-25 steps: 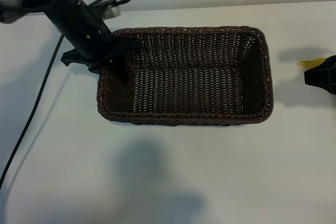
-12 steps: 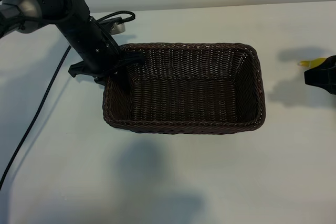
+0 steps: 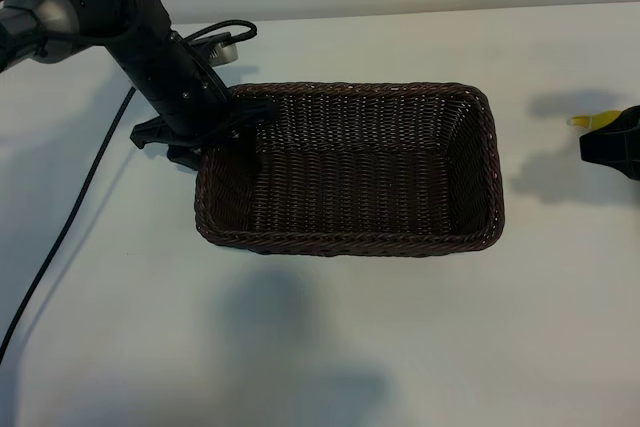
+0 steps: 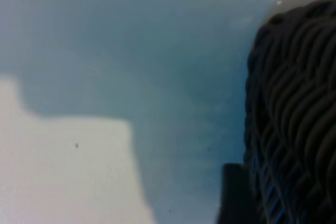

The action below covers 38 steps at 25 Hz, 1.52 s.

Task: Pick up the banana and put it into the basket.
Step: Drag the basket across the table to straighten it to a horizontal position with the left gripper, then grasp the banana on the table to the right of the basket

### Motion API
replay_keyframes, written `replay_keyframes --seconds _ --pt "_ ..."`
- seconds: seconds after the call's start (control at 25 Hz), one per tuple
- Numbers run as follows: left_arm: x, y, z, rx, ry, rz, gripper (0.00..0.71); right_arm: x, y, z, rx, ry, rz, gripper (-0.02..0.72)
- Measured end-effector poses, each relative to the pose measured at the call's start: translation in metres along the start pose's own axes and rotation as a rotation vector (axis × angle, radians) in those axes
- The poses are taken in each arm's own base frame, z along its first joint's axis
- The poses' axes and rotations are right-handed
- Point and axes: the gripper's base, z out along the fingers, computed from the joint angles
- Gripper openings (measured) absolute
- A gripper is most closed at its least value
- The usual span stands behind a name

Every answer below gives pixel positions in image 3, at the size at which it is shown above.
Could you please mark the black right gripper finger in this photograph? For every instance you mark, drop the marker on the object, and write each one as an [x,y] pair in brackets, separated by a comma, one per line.
[615,152]
[630,122]

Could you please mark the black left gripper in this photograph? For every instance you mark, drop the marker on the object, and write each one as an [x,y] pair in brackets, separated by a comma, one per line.
[175,87]

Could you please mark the yellow banana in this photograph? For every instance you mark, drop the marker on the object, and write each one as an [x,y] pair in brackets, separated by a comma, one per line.
[602,118]

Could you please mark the dark brown wicker basket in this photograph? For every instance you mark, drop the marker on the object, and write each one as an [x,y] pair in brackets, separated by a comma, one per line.
[350,187]

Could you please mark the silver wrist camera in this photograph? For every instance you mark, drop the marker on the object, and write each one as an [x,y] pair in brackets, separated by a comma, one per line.
[225,53]

